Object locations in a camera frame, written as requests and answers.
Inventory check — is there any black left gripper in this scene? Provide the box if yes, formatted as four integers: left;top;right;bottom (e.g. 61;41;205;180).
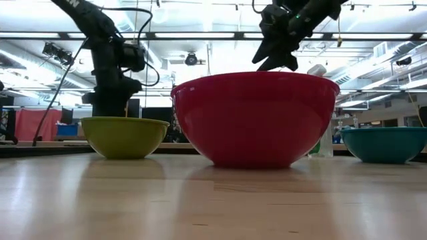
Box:
81;77;143;118

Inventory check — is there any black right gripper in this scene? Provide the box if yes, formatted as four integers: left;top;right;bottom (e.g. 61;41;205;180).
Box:
252;4;303;73

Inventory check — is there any green plastic bowl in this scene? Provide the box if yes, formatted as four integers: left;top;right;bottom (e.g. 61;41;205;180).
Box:
81;116;170;160

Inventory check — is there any teal plastic bowl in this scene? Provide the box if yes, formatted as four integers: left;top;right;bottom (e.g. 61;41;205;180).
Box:
339;126;427;165

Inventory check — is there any black computer monitor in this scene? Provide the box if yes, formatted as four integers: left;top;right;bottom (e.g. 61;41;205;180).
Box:
126;98;141;119
141;107;174;125

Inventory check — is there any small black monitor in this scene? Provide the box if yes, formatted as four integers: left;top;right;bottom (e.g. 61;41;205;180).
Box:
61;107;75;125

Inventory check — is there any blue storage bin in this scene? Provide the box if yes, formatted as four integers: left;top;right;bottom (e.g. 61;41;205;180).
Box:
56;123;79;137

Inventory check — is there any large red plastic bowl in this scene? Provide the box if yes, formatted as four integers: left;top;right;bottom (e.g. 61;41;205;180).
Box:
170;71;340;169

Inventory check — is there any red cloth screen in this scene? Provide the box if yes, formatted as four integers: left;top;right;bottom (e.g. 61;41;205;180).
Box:
15;108;63;142

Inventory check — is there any clear spray bottle white cap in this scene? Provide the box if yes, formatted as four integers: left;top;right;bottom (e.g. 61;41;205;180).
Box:
306;64;335;159

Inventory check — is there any long black hanging cable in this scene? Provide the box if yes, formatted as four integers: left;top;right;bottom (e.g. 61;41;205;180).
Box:
31;37;90;147

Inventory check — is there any yellow hanging cable with plug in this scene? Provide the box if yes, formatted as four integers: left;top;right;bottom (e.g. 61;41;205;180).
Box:
336;15;344;48

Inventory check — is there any black rig-mounted camera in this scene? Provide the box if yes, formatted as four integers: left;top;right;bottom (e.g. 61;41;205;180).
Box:
41;42;74;66

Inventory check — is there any black horizontal frame bar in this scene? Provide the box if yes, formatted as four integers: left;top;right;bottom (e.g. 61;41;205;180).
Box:
0;31;427;42

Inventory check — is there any black round ceiling camera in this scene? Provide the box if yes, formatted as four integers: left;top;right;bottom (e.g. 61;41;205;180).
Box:
184;52;199;67

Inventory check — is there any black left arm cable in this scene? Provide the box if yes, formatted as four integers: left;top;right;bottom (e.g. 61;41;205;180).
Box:
99;6;161;87

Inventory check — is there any thick black floor hose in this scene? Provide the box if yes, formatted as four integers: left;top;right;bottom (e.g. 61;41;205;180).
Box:
0;128;19;145

